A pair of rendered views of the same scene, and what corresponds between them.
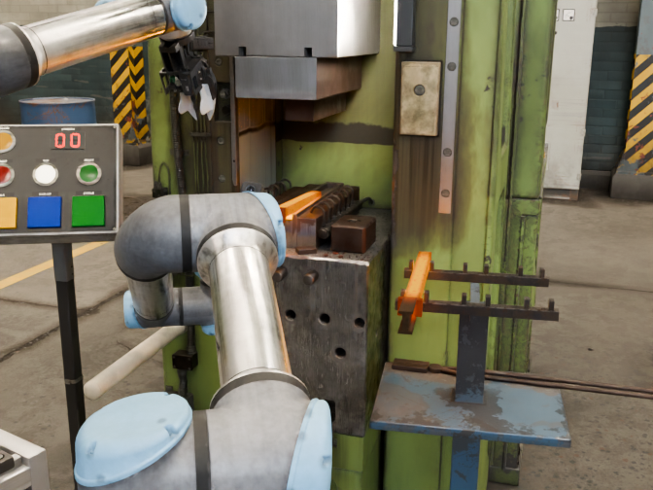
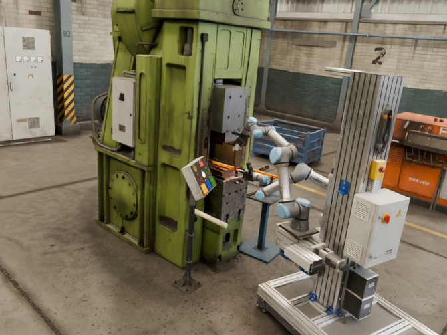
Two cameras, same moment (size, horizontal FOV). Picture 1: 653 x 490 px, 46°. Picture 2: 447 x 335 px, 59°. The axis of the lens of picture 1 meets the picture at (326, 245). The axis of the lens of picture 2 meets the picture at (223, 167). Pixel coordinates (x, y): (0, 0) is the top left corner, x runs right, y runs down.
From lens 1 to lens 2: 353 cm
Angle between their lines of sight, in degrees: 63
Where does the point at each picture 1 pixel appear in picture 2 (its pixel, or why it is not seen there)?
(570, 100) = (46, 96)
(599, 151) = not seen: hidden behind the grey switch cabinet
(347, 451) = (241, 219)
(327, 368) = (240, 201)
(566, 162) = (48, 123)
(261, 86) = (229, 138)
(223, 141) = (205, 153)
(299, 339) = (236, 197)
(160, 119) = (191, 151)
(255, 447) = not seen: hidden behind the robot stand
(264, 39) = (231, 127)
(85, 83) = not seen: outside the picture
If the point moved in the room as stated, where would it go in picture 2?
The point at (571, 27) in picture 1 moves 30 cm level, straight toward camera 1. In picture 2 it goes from (42, 64) to (49, 66)
